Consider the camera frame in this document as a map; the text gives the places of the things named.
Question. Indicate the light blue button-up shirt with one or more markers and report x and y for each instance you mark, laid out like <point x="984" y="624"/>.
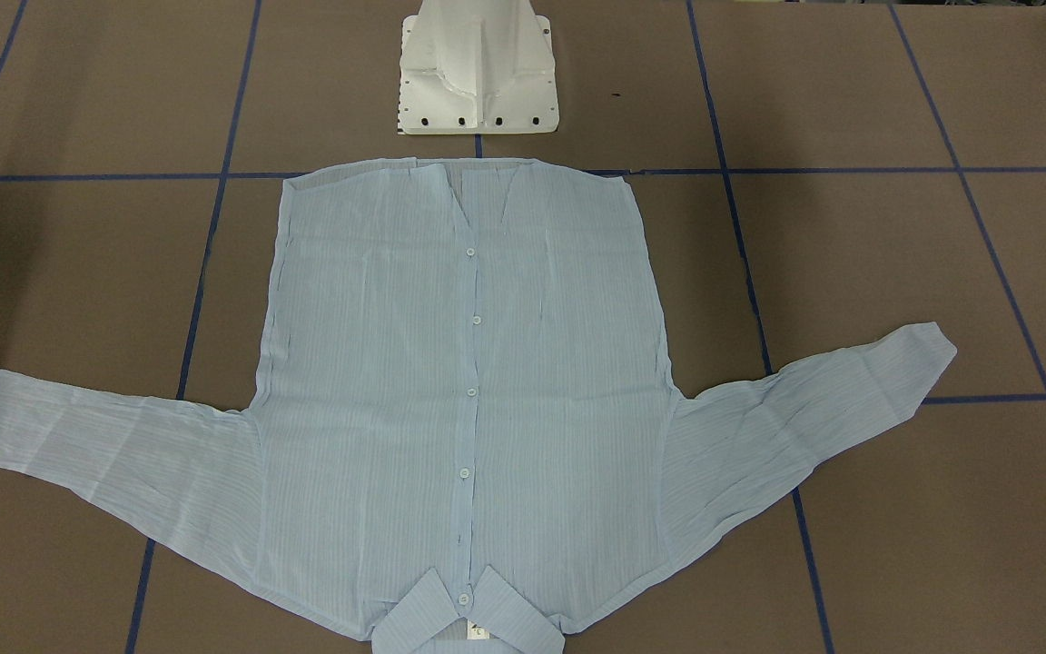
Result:
<point x="465" y="434"/>

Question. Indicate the white camera mast base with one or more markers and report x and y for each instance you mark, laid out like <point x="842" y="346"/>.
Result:
<point x="477" y="68"/>

